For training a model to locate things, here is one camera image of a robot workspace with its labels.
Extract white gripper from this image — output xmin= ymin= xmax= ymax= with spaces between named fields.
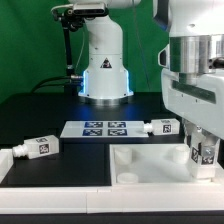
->
xmin=158 ymin=46 xmax=224 ymax=157

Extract white square tabletop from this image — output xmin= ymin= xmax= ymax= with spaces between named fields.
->
xmin=108 ymin=143 xmax=224 ymax=186

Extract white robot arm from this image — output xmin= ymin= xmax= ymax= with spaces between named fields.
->
xmin=69 ymin=0 xmax=224 ymax=140

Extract white base tag plate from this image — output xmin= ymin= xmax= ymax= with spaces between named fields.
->
xmin=61 ymin=121 xmax=148 ymax=138

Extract green backdrop curtain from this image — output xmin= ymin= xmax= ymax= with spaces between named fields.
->
xmin=0 ymin=0 xmax=168 ymax=102

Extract white obstacle frame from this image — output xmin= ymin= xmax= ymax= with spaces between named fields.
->
xmin=0 ymin=144 xmax=224 ymax=214

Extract black cables at base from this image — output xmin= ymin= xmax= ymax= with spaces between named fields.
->
xmin=30 ymin=75 xmax=84 ymax=94

